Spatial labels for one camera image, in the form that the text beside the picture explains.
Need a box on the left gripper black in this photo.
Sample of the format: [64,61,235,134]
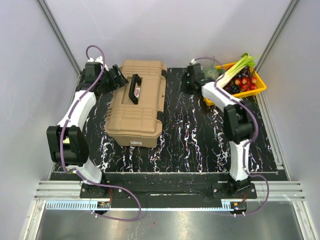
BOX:
[98,65,129,95]

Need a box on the tan plastic tool box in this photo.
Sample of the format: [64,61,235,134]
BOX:
[104,60,168,148]

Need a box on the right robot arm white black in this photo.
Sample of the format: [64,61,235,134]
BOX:
[178,58,259,198]

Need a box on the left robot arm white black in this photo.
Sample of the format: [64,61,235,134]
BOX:
[46,56,129,198]

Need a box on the green melon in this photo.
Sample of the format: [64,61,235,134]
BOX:
[202,66,220,81]

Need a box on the dark grape bunch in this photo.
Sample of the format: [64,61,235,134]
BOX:
[223,66,252,95]

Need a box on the black marble pattern mat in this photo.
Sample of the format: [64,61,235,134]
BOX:
[55,67,279,174]

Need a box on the red yellow cherry cluster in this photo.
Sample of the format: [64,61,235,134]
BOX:
[234,76,258,92]

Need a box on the leek with green leaves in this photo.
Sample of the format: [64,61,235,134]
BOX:
[216,53,258,88]

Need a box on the yellow plastic tray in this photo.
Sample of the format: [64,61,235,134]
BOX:
[203,62,267,106]

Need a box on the napa cabbage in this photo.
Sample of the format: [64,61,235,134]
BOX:
[62,136,70,145]

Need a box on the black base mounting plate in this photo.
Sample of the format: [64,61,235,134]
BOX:
[79,174,258,211]

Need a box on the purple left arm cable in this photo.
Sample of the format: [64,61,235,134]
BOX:
[59,44,142,221]

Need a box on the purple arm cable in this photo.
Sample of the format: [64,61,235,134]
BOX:
[59,44,142,221]
[192,56,270,217]

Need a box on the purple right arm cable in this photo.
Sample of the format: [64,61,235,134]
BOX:
[192,56,270,217]

